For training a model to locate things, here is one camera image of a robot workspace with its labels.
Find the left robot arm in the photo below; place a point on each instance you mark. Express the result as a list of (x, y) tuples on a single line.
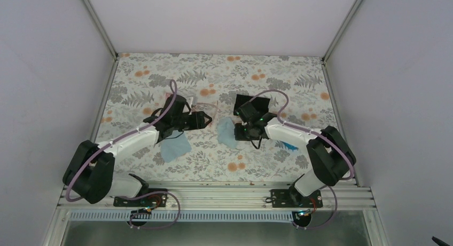
[(90, 174)]

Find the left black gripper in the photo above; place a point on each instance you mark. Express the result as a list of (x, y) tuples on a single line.
[(198, 122)]

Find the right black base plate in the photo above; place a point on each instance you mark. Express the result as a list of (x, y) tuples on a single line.
[(290, 198)]

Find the pink transparent sunglasses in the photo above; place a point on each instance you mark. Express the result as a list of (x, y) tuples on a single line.
[(207, 108)]

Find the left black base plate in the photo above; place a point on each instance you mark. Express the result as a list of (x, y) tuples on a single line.
[(156, 200)]

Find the light blue cleaning cloth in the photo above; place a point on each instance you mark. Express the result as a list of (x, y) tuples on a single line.
[(226, 132)]

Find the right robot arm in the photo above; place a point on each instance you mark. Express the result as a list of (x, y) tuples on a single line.
[(330, 157)]

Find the white slotted cable duct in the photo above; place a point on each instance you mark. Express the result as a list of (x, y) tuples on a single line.
[(184, 215)]

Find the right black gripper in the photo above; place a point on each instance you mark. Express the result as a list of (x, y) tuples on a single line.
[(239, 136)]

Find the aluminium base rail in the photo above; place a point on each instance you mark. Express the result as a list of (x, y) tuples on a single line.
[(345, 196)]

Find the floral table mat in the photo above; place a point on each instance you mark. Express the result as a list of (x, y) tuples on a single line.
[(295, 85)]

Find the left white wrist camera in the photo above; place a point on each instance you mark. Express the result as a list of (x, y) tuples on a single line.
[(189, 104)]

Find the black glasses pouch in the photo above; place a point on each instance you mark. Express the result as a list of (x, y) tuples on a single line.
[(261, 104)]

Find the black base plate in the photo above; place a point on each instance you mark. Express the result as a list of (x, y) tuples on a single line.
[(290, 198), (156, 200)]

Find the light blue cloth left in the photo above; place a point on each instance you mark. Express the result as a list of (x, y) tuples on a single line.
[(175, 146)]

